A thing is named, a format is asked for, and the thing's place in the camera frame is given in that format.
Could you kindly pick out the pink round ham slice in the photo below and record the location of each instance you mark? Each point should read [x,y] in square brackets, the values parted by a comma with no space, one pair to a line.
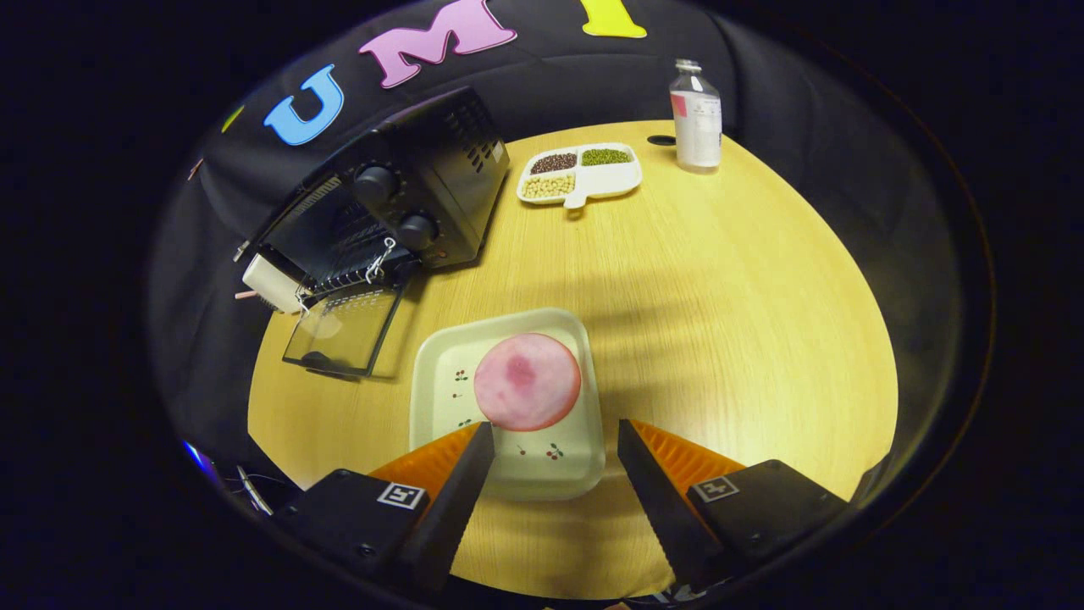
[527,381]

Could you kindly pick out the white divided bean dish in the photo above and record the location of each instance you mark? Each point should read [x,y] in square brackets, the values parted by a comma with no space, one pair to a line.
[605,178]

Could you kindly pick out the white square plate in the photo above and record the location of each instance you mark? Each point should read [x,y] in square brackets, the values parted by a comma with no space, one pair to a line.
[445,373]

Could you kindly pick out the black table grommet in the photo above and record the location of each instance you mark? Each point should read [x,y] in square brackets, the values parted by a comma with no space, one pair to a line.
[661,140]

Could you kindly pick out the clear plastic bottle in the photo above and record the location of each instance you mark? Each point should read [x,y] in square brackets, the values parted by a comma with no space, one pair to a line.
[696,127]

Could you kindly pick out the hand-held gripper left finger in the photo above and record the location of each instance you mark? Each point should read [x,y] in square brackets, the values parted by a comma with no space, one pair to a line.
[445,517]

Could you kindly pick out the black toaster oven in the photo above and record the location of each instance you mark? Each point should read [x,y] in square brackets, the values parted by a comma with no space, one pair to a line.
[449,144]

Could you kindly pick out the white pop-up toaster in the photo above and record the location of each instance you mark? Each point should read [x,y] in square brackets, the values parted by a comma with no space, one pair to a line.
[267,280]

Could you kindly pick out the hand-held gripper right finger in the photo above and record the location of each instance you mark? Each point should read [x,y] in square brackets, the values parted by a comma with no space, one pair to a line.
[660,508]

